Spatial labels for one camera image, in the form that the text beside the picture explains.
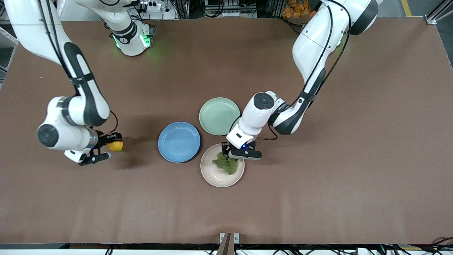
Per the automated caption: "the green lettuce leaf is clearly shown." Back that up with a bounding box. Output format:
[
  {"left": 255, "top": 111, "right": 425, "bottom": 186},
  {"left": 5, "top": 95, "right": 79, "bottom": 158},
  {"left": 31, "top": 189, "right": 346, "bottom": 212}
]
[{"left": 211, "top": 152, "right": 240, "bottom": 175}]

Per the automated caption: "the beige plate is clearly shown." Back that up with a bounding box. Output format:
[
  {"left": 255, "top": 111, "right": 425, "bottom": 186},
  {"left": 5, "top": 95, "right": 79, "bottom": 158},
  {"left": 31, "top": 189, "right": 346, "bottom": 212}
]
[{"left": 200, "top": 143, "right": 245, "bottom": 188}]

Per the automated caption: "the green plate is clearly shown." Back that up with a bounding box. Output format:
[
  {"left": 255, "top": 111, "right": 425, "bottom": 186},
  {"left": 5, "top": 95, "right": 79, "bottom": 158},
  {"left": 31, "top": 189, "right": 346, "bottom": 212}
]
[{"left": 199, "top": 97, "right": 241, "bottom": 136}]

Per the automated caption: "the blue plate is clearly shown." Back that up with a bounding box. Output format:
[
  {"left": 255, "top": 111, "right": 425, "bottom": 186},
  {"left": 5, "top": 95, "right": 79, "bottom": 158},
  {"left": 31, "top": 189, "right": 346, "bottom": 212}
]
[{"left": 157, "top": 121, "right": 201, "bottom": 163}]

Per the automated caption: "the brown table cover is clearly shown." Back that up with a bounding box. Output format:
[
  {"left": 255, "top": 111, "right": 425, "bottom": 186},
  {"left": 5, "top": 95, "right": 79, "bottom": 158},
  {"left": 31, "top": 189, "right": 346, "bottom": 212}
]
[{"left": 0, "top": 17, "right": 453, "bottom": 245}]

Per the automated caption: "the white power strip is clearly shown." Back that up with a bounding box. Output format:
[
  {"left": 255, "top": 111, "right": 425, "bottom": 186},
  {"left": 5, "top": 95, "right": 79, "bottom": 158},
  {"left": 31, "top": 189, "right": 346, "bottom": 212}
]
[{"left": 139, "top": 1, "right": 162, "bottom": 13}]

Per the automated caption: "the bag of orange fruit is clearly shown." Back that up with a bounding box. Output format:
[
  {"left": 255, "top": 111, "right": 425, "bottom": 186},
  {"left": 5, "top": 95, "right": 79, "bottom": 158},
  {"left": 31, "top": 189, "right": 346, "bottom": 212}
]
[{"left": 282, "top": 0, "right": 314, "bottom": 19}]

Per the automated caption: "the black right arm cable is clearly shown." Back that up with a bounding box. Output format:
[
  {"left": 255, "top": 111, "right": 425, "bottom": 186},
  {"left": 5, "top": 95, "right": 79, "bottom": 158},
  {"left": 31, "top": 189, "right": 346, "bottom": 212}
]
[{"left": 37, "top": 0, "right": 119, "bottom": 134}]

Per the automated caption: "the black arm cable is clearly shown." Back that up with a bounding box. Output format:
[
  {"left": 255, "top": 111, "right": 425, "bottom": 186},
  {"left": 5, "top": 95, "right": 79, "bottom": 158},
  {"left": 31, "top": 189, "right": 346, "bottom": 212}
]
[
  {"left": 37, "top": 0, "right": 119, "bottom": 134},
  {"left": 257, "top": 0, "right": 352, "bottom": 141}
]

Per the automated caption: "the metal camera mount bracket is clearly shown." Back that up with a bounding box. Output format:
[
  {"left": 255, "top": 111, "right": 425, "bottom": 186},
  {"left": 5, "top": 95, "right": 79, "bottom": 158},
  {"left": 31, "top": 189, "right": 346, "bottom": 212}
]
[{"left": 217, "top": 232, "right": 240, "bottom": 255}]

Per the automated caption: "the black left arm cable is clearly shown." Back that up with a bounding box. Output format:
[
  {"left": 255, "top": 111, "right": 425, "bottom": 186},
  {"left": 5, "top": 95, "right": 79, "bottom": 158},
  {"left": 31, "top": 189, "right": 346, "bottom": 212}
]
[{"left": 257, "top": 0, "right": 352, "bottom": 141}]

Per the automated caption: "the aluminium frame profile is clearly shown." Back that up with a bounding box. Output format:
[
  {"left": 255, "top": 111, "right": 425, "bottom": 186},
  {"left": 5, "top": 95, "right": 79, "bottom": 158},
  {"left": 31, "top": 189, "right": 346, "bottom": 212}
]
[{"left": 426, "top": 0, "right": 453, "bottom": 25}]

